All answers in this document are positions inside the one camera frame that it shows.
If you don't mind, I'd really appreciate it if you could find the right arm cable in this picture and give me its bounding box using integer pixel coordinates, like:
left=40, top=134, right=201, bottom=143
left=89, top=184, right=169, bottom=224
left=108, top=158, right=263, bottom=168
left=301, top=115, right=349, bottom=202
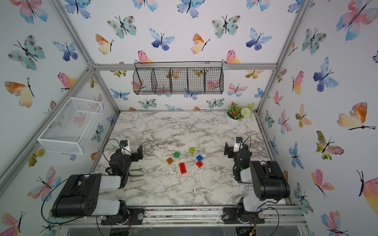
left=259, top=206, right=280, bottom=236

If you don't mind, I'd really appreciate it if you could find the orange lego brick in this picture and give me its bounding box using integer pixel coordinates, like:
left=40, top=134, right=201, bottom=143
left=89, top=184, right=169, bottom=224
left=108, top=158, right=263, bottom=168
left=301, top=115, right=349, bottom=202
left=166, top=157, right=174, bottom=165

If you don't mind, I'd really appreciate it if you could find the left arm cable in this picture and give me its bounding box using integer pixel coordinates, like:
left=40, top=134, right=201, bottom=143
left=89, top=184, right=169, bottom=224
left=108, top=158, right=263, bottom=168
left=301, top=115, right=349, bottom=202
left=40, top=176, right=83, bottom=225

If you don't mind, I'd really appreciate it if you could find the small red lego brick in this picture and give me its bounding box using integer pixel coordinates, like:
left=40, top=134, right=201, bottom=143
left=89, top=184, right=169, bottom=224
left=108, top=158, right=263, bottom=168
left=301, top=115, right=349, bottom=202
left=196, top=161, right=203, bottom=168

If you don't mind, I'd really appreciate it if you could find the white mesh basket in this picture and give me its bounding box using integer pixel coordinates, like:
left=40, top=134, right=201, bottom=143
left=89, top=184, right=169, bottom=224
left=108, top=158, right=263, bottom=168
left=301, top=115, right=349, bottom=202
left=37, top=97, right=103, bottom=155

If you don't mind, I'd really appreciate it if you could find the potted artificial plant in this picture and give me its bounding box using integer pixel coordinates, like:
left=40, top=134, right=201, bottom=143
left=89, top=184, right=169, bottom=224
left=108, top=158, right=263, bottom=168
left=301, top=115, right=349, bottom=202
left=226, top=102, right=255, bottom=128

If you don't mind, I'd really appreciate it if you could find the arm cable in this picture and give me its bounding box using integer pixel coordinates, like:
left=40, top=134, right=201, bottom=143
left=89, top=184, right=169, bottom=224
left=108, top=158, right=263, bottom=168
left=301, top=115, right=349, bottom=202
left=40, top=176, right=83, bottom=225
left=259, top=206, right=280, bottom=236

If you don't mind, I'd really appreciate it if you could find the long red lego brick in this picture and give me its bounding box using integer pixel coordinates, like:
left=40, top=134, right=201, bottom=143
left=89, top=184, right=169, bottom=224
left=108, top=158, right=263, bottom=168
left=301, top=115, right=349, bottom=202
left=179, top=163, right=187, bottom=175

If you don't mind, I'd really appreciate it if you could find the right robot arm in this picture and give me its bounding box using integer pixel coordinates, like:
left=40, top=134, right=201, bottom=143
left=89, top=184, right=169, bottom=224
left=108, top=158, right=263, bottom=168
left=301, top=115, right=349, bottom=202
left=222, top=137, right=290, bottom=224

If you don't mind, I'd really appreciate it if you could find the black wire basket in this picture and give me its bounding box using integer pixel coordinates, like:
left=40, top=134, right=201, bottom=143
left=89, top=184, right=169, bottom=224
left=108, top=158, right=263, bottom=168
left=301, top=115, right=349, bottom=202
left=132, top=61, right=224, bottom=95

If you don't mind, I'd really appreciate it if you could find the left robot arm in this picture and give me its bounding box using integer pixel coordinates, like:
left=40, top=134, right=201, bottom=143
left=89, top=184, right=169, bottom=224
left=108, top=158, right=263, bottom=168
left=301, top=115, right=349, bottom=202
left=51, top=140, right=145, bottom=226

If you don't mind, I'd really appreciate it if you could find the green strap loop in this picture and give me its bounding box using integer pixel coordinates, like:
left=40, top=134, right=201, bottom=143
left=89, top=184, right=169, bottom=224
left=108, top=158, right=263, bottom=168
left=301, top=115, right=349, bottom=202
left=128, top=166, right=145, bottom=179

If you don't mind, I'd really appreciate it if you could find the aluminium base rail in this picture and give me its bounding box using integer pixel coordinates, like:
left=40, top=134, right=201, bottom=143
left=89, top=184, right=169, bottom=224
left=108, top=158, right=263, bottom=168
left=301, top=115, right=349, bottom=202
left=57, top=206, right=308, bottom=228

